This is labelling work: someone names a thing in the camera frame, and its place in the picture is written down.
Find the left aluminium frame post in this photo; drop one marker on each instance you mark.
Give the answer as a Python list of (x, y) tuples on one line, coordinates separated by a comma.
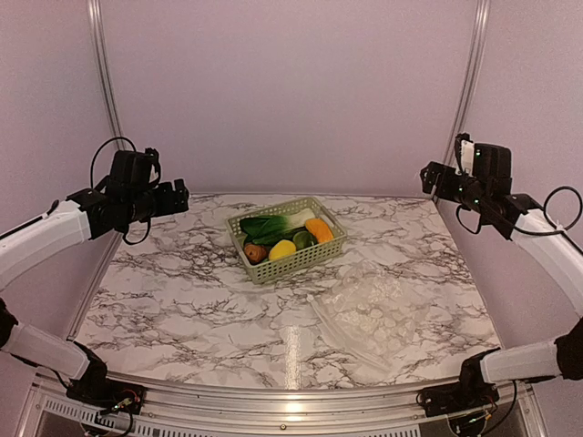
[(99, 43)]

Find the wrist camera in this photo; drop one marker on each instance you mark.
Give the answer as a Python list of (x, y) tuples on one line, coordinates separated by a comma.
[(481, 160), (136, 169)]

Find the front aluminium rail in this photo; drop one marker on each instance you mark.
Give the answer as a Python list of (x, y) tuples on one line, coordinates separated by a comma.
[(181, 409)]

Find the clear zip top bag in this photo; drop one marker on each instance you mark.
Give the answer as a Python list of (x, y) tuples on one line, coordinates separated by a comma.
[(371, 314)]

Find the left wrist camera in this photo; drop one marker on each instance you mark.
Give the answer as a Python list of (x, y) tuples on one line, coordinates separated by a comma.
[(136, 169)]

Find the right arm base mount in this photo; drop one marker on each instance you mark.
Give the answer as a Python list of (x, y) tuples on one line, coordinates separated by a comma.
[(453, 397)]

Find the green bok choy toy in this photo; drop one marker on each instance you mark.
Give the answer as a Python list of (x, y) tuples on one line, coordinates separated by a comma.
[(269, 230)]

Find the yellow lemon toy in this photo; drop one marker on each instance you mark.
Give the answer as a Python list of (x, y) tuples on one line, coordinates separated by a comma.
[(282, 249)]

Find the orange yellow mango toy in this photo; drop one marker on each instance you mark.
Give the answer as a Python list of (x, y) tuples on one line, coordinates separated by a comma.
[(319, 229)]

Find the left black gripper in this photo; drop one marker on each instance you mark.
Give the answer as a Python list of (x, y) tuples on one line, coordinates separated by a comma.
[(168, 205)]

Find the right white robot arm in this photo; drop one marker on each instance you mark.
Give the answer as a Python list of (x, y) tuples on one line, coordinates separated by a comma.
[(485, 187)]

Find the aluminium frame post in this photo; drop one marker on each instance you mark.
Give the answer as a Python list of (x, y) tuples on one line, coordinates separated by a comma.
[(99, 43), (473, 66)]

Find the brown orange round toy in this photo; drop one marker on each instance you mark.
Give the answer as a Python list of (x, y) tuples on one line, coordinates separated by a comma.
[(255, 254)]

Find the green lime toy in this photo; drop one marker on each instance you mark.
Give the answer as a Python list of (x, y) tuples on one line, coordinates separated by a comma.
[(304, 239)]

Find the right aluminium frame post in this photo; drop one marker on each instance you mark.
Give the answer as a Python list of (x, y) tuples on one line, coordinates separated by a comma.
[(473, 66)]

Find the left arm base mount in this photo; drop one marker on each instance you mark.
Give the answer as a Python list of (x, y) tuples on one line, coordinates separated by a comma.
[(112, 393)]

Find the green perforated plastic basket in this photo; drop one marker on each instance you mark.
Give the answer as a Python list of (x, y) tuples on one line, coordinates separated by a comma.
[(301, 259)]

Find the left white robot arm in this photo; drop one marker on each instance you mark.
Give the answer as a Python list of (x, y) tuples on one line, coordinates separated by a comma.
[(85, 215)]

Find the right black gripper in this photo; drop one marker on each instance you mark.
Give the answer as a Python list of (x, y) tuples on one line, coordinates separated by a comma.
[(434, 168)]

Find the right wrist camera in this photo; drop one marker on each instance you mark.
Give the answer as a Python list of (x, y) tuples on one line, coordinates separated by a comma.
[(481, 160)]

